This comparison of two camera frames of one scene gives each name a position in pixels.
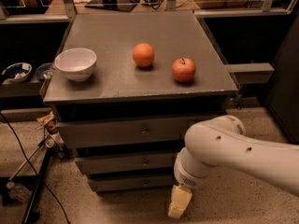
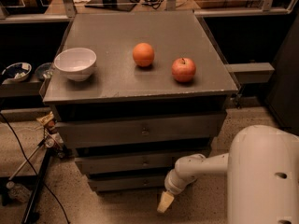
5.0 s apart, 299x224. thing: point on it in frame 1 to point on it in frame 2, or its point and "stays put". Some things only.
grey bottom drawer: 132,184 stays put
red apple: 183,70 stays put
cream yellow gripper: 185,175 to 172,184
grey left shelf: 13,88 stays put
